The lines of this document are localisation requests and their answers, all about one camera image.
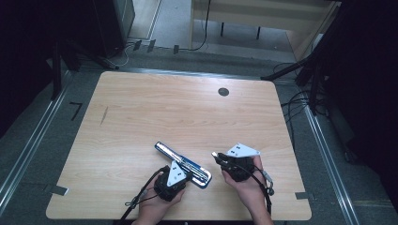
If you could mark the aluminium floor rail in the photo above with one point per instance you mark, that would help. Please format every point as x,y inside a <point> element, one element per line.
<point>328,162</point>
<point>34,140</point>
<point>194,73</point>

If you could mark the dark round table grommet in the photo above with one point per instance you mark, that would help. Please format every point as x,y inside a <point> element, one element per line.
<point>223,92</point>

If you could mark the person's left hand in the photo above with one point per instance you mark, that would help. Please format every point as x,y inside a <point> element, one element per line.
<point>156,207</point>

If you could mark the black stand legs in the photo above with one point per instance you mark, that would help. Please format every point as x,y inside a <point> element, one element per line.
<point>291,67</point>

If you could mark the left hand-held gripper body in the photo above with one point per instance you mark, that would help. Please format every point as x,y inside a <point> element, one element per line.
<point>170,187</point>

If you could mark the person's right hand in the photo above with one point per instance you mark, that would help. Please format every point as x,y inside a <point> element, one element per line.
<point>253,190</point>

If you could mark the black cabinet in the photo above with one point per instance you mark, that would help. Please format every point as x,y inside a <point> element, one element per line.
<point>114,25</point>

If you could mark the black metal stand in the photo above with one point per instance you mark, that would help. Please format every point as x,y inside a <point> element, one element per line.
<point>57,72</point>

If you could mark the blue stapler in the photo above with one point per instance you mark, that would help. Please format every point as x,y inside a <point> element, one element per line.
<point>175,156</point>

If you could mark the light wooden desk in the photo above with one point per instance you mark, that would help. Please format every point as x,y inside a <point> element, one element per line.
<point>266,18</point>

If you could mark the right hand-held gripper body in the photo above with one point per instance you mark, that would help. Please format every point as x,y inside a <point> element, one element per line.
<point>239,168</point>

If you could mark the small silver staple strip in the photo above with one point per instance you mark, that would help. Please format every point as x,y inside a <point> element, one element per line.
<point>214,154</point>

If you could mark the grey tape piece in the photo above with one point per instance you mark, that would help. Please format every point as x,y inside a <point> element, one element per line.
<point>58,189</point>
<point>302,195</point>

